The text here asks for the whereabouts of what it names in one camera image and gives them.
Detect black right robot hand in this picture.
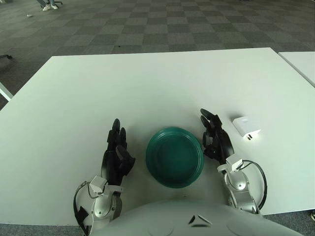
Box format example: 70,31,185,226
200,108,234,165

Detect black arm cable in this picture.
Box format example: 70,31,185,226
73,181,94,234
242,160,268,209

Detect green round plate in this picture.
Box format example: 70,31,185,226
145,126,205,189

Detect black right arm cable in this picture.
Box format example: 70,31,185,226
242,160,268,209

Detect white neighbouring table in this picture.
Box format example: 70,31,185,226
278,51,315,87

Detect white charger block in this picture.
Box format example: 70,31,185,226
231,117,262,142

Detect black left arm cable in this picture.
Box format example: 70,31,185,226
73,181,94,234

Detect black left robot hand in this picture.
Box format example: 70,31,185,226
100,118,136,187

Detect white table edge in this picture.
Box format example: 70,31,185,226
0,82,13,101

